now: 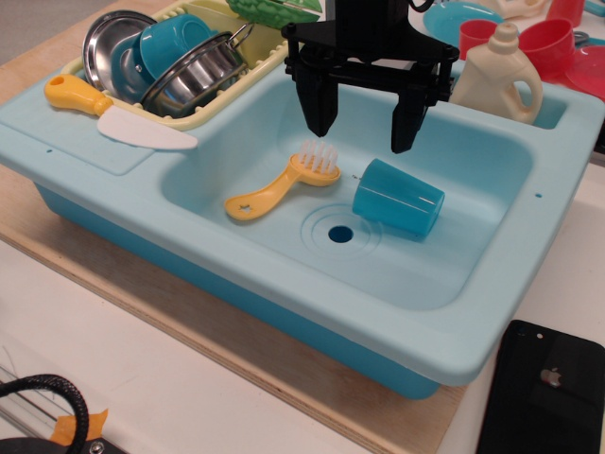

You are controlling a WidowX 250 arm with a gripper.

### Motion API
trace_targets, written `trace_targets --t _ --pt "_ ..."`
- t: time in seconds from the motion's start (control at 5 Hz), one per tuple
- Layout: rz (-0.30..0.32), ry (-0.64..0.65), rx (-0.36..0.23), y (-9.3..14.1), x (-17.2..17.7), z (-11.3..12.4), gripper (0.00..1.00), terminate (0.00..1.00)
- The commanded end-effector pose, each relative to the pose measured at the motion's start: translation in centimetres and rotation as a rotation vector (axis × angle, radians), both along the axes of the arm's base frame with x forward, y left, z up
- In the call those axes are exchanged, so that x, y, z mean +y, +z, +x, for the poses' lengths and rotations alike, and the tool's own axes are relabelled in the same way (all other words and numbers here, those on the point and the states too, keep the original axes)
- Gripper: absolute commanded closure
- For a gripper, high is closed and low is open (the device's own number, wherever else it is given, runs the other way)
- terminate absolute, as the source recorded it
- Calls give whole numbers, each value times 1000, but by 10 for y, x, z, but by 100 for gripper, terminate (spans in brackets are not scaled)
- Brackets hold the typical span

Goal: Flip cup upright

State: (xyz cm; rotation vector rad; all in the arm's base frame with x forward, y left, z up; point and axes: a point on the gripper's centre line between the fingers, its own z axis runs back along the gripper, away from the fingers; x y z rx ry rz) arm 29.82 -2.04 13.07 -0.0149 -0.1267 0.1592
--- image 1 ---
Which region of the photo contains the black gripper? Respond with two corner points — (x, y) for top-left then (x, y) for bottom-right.
(282, 1), (459, 153)

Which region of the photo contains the blue plastic cup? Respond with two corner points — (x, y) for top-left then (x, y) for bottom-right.
(352, 159), (445, 240)

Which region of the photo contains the red cup left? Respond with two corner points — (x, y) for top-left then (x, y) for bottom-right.
(458, 19), (497, 61)

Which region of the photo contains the red cup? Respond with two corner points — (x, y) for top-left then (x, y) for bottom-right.
(519, 19), (576, 80)
(458, 19), (497, 61)

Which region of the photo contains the red cup right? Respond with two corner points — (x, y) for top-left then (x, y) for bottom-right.
(519, 19), (576, 80)

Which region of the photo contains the teal cup in rack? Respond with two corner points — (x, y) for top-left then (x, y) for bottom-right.
(139, 13), (217, 79)

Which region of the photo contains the red cup background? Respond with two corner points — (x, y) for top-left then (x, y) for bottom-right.
(546, 0), (585, 27)

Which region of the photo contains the yellow dish brush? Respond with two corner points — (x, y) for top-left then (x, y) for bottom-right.
(224, 140), (341, 221)

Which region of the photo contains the teal plate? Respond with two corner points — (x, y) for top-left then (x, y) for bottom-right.
(423, 2), (504, 49)

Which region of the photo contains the pale yellow dish rack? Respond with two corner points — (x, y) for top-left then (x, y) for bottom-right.
(44, 1), (287, 131)

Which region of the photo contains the cream detergent bottle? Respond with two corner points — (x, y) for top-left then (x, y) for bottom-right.
(449, 22), (543, 124)

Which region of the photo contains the green toy vegetable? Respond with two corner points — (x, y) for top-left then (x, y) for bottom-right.
(227, 0), (322, 27)

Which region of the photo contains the steel pot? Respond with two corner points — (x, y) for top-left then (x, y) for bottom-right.
(141, 23), (254, 118)

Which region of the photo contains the cream plastic object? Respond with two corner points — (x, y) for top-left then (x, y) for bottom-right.
(480, 0), (547, 19)

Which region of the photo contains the light blue toy sink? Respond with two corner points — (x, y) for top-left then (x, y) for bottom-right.
(1, 69), (604, 398)

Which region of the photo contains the red plate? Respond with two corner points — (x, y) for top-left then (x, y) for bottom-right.
(558, 45), (605, 100)

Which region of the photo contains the steel plate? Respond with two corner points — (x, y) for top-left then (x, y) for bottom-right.
(82, 9), (157, 104)

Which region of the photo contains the plywood board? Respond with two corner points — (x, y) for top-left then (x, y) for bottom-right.
(0, 0), (467, 454)

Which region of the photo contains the black smartphone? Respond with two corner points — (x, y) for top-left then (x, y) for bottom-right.
(476, 320), (604, 454)

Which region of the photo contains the orange tape piece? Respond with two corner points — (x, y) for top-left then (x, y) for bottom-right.
(49, 407), (110, 445)

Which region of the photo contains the yellow handled toy knife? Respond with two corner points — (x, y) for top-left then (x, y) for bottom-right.
(43, 74), (199, 150)

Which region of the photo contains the black braided cable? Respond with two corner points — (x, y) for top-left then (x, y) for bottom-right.
(0, 374), (91, 454)

